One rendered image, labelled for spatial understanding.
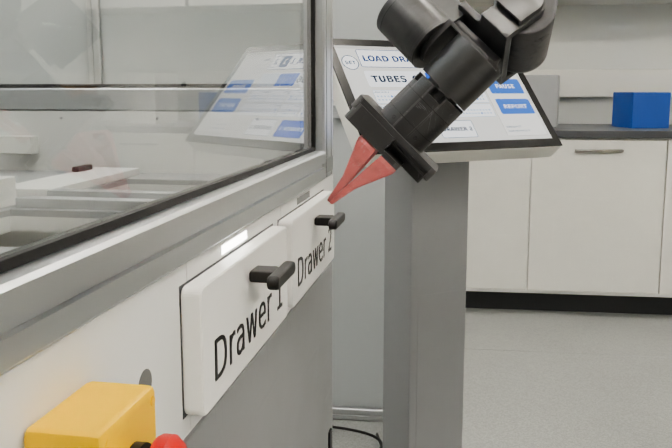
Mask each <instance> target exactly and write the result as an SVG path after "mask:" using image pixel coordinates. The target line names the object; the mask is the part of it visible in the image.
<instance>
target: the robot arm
mask: <svg viewBox="0 0 672 448"><path fill-rule="evenodd" d="M557 4H558V0H495V1H494V5H493V6H491V7H490V8H489V9H487V10H486V11H484V12H483V13H482V14H481V15H480V14H479V13H478V12H477V11H476V10H475V9H474V8H473V7H472V6H470V5H469V4H468V3H467V2H466V1H463V2H462V3H461V2H460V1H459V0H387V2H386V3H385V4H384V5H383V7H382V9H381V10H380V12H379V15H378V18H377V28H378V30H379V31H380V32H381V33H382V34H383V35H384V36H385V37H386V38H387V39H388V40H389V41H390V42H391V43H392V44H393V45H394V46H395V47H396V48H397V49H398V50H399V51H400V52H401V53H402V55H403V56H404V57H405V58H406V59H407V60H408V61H409V62H410V63H411V64H412V65H413V66H414V67H416V68H423V70H424V71H425V72H426V73H427V74H428V75H429V76H430V77H429V78H427V77H426V76H424V75H423V74H422V73H421V72H419V73H418V74H417V75H416V76H415V77H414V78H413V79H412V80H411V81H410V82H409V83H408V84H407V85H406V86H405V87H404V88H403V89H402V90H401V91H400V92H399V93H398V94H397V95H396V96H395V97H394V98H393V99H392V100H391V101H390V102H389V103H388V104H387V105H386V106H385V107H384V108H383V109H382V108H381V107H380V106H379V105H378V104H377V103H376V102H375V100H374V99H373V98H372V97H370V96H369V95H364V94H361V95H360V96H359V97H358V98H357V99H356V100H355V101H354V102H353V103H352V104H351V105H352V106H353V107H352V108H351V109H350V110H349V111H348V112H347V113H346V114H345V118H346V119H347V120H348V121H349V122H350V123H351V124H352V125H353V126H354V127H355V128H356V129H357V130H358V131H359V132H360V133H361V134H362V135H360V136H359V137H358V139H357V141H356V143H355V146H354V148H353V151H352V153H351V156H350V158H349V161H348V164H347V166H346V169H345V171H344V174H343V176H342V177H341V179H340V181H339V182H338V184H337V185H336V187H335V188H334V190H333V191H332V193H331V194H330V196H329V197H328V199H327V201H328V202H329V203H330V204H334V203H335V202H337V201H338V200H340V199H341V198H343V197H344V196H346V195H347V194H349V193H350V192H352V191H353V190H355V189H357V188H359V187H362V186H364V185H367V184H369V183H371V182H374V181H376V180H379V179H381V178H384V177H386V176H389V175H391V174H393V173H394V172H395V171H396V170H397V169H398V168H399V167H402V168H403V169H404V170H405V171H406V172H407V173H408V174H409V175H410V176H411V177H412V178H413V179H414V180H415V181H416V182H417V183H419V182H420V181H421V180H422V179H424V180H425V181H428V180H429V179H430V178H431V177H432V176H433V175H434V174H435V173H436V172H437V170H438V167H439V166H438V165H437V164H436V163H435V162H434V161H433V160H432V159H431V158H430V157H429V156H428V155H427V154H426V153H425V152H424V150H425V149H426V148H427V147H428V146H429V145H430V144H431V143H432V142H433V141H434V140H435V139H436V138H437V137H438V136H439V135H440V134H441V133H443V132H444V131H445V130H446V129H447V128H448V127H449V126H450V125H451V124H452V123H453V122H454V121H455V120H456V119H457V118H458V117H459V116H460V115H461V114H462V113H463V111H465V110H466V109H467V108H468V107H469V106H470V105H471V104H472V103H473V102H475V101H476V100H477V99H478V98H479V97H480V96H481V95H482V94H483V93H484V92H485V91H486V90H487V89H488V88H489V87H490V86H491V85H492V84H493V83H494V82H495V81H497V82H498V83H499V84H500V85H501V84H503V83H504V82H506V81H507V80H508V79H510V78H511V77H512V76H514V75H515V74H517V73H526V72H530V71H532V70H535V69H536V68H538V67H539V66H540V65H541V64H542V63H543V62H544V61H545V59H546V56H547V53H548V48H549V43H550V39H551V34H552V30H553V25H554V20H555V16H556V11H557ZM456 104H457V105H458V106H459V107H460V108H461V109H462V110H463V111H462V110H461V109H460V108H459V107H458V106H457V105H456ZM377 152H379V153H380V154H381V156H380V157H378V158H377V159H376V160H375V161H374V162H373V163H372V164H371V165H369V166H368V167H367V168H366V169H365V170H364V171H363V172H362V173H360V174H359V175H358V176H357V177H356V178H355V179H354V180H352V179H353V178H354V177H355V176H356V175H357V174H358V173H359V172H360V171H361V170H362V169H363V168H364V167H365V165H366V164H367V163H368V162H369V161H370V160H371V159H372V158H373V157H374V156H375V155H376V154H377Z"/></svg>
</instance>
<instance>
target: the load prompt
mask: <svg viewBox="0 0 672 448"><path fill-rule="evenodd" d="M355 52H356V54H357V57H358V59H359V61H360V64H361V66H362V67H380V68H416V67H414V66H413V65H412V64H411V63H410V62H409V61H408V60H407V59H406V58H405V57H404V56H403V55H402V53H401V52H400V51H399V50H367V49H355Z"/></svg>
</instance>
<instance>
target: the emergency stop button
mask: <svg viewBox="0 0 672 448"><path fill-rule="evenodd" d="M150 448H187V446H186V444H185V443H184V442H183V440H182V439H181V438H180V436H179V435H177V434H169V433H164V434H161V435H159V436H158V437H157V438H156V439H155V440H154V441H153V443H152V445H151V447H150Z"/></svg>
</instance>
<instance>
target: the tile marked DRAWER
mask: <svg viewBox="0 0 672 448"><path fill-rule="evenodd" d="M441 134H442V136H443V138H471V137H479V135H478V133H477V131H476V129H475V127H474V125H473V123H472V121H471V120H455V121H454V122H453V123H452V124H451V125H450V126H449V127H448V128H447V129H446V130H445V131H444V132H443V133H441Z"/></svg>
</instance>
